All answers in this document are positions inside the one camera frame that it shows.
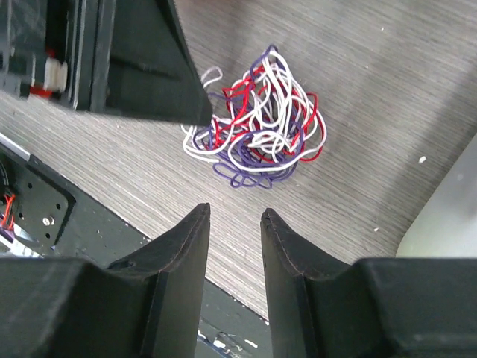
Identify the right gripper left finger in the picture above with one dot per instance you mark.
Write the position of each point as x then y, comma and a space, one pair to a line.
146, 304

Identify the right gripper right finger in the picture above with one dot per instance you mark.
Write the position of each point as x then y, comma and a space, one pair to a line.
319, 306

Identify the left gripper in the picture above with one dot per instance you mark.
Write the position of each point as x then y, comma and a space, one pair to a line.
70, 53

